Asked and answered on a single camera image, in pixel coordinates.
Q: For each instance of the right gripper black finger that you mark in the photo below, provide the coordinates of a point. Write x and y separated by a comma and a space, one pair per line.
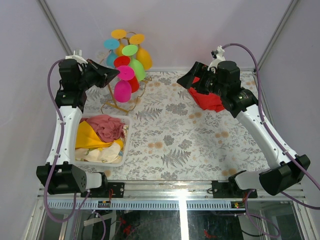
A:
191, 80
198, 68

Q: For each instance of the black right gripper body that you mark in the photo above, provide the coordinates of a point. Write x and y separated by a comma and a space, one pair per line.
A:
210, 85

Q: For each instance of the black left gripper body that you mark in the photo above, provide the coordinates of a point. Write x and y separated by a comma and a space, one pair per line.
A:
88, 78

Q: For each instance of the magenta plastic wine glass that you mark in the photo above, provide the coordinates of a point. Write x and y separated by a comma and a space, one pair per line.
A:
122, 91

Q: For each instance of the red plastic wine glass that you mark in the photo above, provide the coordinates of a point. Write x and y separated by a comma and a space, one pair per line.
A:
127, 73

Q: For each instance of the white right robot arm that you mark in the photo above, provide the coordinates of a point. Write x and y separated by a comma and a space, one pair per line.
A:
285, 167

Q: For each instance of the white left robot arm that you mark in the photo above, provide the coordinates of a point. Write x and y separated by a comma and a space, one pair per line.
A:
59, 175

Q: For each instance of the clear wine glass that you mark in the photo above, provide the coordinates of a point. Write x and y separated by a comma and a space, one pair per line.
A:
101, 54

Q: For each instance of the teal plastic wine glass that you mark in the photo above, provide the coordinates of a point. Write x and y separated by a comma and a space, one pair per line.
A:
111, 44

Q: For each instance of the green plastic wine glass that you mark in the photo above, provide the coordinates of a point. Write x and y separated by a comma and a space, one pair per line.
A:
129, 51

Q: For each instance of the front orange plastic wine glass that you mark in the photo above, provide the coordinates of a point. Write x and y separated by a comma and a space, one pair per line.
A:
142, 54

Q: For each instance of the orange plastic wine glass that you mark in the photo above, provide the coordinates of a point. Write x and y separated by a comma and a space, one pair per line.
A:
119, 34
142, 54

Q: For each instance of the rear orange plastic wine glass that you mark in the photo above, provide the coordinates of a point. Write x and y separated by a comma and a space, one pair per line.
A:
119, 34

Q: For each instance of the red folded cloth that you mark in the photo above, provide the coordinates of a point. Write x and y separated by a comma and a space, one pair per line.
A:
209, 102

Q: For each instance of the white plastic basket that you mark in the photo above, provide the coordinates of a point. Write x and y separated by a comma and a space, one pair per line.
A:
126, 140

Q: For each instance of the pink crumpled cloth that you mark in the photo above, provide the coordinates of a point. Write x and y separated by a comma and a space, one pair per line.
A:
106, 127

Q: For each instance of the yellow cloth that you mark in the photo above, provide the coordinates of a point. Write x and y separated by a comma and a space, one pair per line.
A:
87, 138

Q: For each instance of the cream cloth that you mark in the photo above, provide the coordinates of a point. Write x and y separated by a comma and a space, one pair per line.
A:
105, 155

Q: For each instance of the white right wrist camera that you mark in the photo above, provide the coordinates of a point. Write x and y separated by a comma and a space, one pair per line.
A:
218, 56

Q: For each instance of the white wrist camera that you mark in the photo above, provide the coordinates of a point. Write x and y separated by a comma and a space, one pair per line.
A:
77, 55
218, 56

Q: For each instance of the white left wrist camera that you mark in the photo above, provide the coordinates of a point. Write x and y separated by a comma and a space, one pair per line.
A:
77, 55

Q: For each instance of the gold wire wine glass rack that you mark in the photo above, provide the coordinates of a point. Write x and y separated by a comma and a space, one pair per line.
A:
136, 96

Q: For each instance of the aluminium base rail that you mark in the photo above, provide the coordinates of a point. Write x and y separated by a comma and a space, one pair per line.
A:
191, 190

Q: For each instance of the grey cable duct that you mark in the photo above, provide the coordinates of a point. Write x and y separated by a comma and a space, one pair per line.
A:
214, 205

